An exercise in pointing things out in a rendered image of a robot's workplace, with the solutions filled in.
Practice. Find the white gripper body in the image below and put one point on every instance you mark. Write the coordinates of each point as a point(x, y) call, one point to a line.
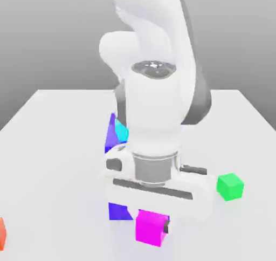
point(200, 200)

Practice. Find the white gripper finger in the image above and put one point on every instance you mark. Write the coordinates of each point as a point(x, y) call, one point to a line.
point(166, 226)

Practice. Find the small magenta cube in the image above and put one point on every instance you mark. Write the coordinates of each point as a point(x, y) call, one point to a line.
point(148, 227)

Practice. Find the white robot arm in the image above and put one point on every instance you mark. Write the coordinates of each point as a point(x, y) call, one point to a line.
point(155, 105)

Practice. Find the small green cube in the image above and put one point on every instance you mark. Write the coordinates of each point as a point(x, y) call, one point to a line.
point(230, 186)

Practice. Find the small cyan cube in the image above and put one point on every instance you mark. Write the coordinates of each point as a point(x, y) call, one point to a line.
point(121, 131)

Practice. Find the small orange cube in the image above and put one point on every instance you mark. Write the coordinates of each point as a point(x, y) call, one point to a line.
point(2, 235)

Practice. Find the large blue box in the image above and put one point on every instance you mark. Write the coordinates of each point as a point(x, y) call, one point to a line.
point(117, 212)

